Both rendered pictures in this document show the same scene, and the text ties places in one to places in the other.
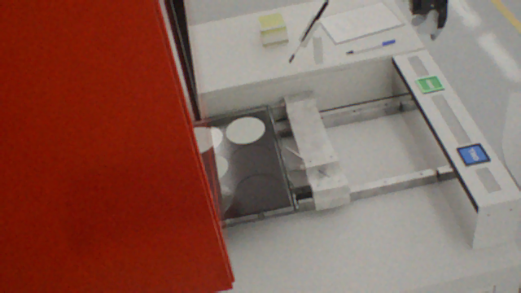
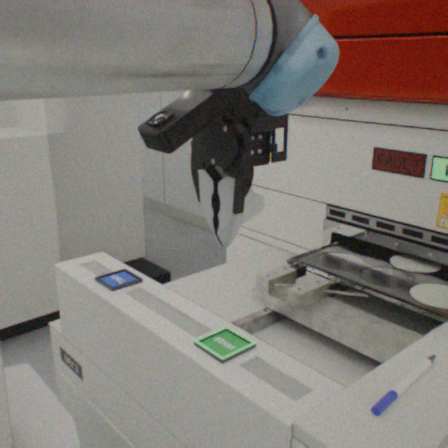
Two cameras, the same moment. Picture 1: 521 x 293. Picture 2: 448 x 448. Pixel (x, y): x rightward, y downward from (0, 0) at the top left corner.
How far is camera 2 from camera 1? 191 cm
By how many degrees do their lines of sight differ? 110
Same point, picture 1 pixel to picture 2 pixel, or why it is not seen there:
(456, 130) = (150, 302)
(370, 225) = (223, 311)
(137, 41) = not seen: outside the picture
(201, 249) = not seen: hidden behind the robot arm
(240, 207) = (338, 250)
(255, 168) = (368, 271)
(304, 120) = (396, 337)
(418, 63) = (279, 390)
